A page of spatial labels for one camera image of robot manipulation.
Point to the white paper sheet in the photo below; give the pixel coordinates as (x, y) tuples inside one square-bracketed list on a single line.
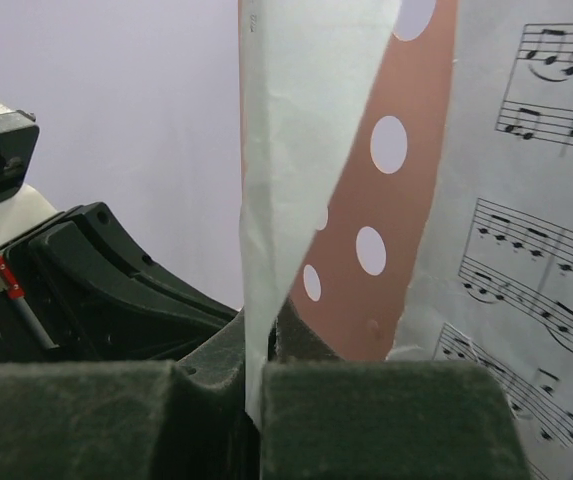
[(307, 69)]

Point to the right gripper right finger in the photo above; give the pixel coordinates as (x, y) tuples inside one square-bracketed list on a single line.
[(323, 417)]

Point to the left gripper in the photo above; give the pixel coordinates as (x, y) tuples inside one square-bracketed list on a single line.
[(78, 287)]

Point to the pink folding music stand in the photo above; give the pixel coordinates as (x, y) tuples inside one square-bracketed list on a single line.
[(352, 282)]

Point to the printed sheet music page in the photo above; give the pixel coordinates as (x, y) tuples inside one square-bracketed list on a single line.
[(493, 278)]

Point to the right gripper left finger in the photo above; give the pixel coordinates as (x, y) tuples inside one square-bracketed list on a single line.
[(130, 420)]

